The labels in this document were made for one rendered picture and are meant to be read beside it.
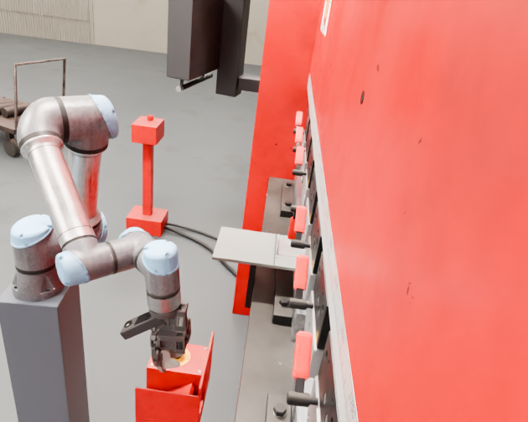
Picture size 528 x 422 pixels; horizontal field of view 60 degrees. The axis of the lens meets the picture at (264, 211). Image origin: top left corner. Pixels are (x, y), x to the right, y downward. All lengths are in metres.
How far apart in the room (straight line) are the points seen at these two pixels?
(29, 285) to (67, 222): 0.51
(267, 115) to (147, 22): 8.44
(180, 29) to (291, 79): 0.57
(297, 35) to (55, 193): 1.28
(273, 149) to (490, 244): 1.93
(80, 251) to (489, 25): 0.89
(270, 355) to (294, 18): 1.36
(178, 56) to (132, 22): 8.23
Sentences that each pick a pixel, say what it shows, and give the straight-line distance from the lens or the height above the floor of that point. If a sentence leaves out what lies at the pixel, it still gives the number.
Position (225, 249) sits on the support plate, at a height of 1.00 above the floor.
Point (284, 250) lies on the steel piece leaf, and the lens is 1.38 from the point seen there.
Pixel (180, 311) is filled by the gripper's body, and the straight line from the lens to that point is 1.06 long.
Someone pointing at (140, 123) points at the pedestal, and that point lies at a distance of 3.04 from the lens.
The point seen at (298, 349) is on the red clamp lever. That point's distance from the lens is 0.65.
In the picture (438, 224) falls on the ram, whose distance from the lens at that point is 0.31.
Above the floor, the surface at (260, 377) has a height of 0.87.
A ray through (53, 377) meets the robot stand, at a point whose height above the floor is 0.47.
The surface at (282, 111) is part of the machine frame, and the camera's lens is 2.09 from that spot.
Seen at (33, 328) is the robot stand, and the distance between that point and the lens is 1.61.
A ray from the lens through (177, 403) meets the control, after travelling 1.23.
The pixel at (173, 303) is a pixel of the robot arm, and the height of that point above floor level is 1.07.
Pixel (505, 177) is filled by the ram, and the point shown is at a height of 1.66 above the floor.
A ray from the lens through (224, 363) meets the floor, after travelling 2.39.
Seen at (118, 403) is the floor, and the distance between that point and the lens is 2.25.
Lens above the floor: 1.73
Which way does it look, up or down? 27 degrees down
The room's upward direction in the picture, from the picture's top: 8 degrees clockwise
